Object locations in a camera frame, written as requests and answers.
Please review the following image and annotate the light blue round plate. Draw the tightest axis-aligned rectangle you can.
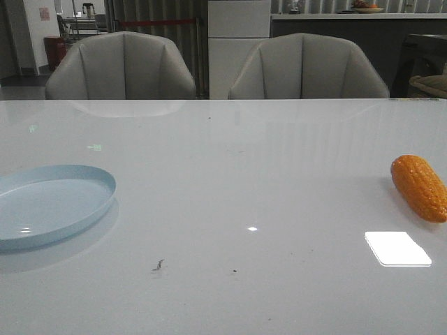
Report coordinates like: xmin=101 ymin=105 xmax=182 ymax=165
xmin=1 ymin=165 xmax=116 ymax=252

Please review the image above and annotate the orange plastic corn cob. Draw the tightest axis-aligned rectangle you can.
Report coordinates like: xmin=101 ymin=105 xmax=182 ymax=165
xmin=390 ymin=155 xmax=446 ymax=223

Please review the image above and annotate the right beige leather chair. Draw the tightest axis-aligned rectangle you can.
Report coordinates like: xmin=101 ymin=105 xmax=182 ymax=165
xmin=228 ymin=33 xmax=389 ymax=100

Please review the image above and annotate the beige leather chair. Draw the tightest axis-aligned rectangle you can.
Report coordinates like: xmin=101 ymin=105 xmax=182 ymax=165
xmin=228 ymin=33 xmax=389 ymax=100
xmin=45 ymin=31 xmax=196 ymax=100

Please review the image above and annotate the white cabinet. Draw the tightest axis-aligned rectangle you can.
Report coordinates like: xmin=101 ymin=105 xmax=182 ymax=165
xmin=207 ymin=1 xmax=271 ymax=100

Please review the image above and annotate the left beige leather chair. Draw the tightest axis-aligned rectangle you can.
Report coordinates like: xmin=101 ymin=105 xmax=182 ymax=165
xmin=45 ymin=31 xmax=196 ymax=100

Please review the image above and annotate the red barrier belt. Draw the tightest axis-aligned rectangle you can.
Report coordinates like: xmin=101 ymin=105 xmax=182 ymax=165
xmin=118 ymin=18 xmax=196 ymax=27

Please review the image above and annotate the red trash bin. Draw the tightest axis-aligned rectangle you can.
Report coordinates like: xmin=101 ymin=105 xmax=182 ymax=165
xmin=44 ymin=36 xmax=66 ymax=70

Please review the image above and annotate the dark counter with white top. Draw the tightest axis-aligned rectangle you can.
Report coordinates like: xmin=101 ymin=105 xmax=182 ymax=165
xmin=270 ymin=13 xmax=446 ymax=90

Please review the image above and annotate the fruit bowl on counter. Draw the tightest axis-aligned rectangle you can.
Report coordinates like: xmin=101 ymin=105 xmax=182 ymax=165
xmin=351 ymin=0 xmax=383 ymax=14

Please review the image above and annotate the beige cushion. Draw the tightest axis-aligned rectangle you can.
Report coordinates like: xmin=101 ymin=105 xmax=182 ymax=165
xmin=409 ymin=75 xmax=446 ymax=98

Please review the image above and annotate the pink wall poster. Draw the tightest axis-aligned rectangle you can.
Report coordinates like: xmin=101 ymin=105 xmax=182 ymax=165
xmin=39 ymin=7 xmax=50 ymax=21

